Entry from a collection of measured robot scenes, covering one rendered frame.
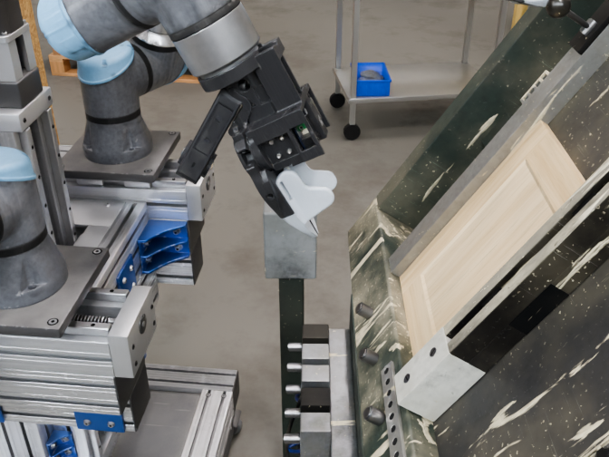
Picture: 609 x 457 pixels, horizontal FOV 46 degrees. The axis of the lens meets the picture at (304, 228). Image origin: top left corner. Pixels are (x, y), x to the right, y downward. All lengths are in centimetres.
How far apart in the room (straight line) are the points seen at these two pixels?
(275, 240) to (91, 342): 56
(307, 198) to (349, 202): 272
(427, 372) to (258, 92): 56
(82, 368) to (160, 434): 86
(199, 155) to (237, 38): 13
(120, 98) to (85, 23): 82
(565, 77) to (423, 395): 58
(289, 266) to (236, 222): 169
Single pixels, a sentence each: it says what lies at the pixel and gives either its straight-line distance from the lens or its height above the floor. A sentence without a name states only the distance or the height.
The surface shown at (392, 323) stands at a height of 90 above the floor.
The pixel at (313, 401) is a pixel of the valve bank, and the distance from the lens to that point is 135.
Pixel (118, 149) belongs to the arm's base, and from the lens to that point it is 157.
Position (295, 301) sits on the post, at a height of 66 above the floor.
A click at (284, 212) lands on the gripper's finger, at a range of 74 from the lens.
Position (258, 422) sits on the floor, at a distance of 236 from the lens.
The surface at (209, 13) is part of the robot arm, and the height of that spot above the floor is 156.
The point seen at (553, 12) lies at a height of 143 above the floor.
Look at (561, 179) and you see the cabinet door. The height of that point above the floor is 121.
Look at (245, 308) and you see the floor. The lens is 278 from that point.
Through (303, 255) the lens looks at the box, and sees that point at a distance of 162.
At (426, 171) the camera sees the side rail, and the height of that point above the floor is 100.
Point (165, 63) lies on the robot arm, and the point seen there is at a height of 121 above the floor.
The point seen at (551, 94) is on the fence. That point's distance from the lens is 131.
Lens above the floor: 173
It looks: 32 degrees down
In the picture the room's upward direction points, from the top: straight up
